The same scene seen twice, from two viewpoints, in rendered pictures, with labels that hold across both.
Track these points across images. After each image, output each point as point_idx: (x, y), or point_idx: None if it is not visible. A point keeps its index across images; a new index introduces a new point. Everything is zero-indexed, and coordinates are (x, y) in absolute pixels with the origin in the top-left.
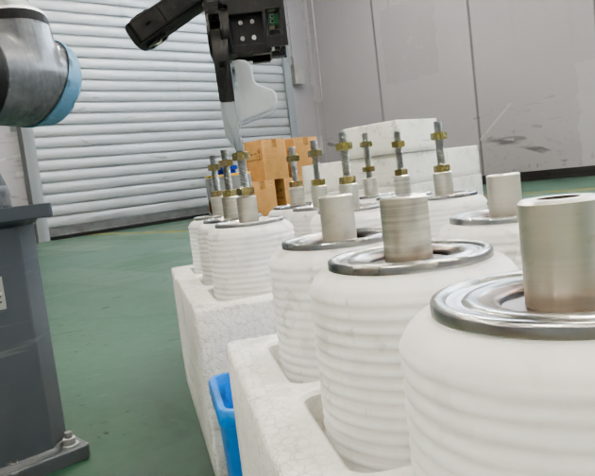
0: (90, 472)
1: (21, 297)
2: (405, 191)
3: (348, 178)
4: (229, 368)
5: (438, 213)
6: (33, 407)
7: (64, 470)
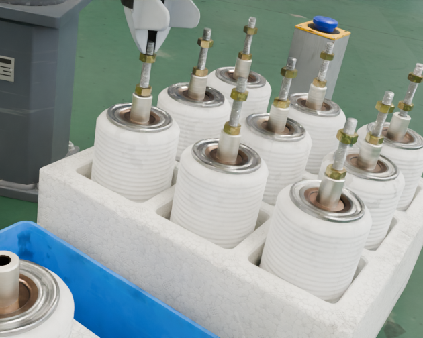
0: (26, 216)
1: (25, 78)
2: (363, 161)
3: (227, 129)
4: None
5: (280, 216)
6: (19, 153)
7: (23, 203)
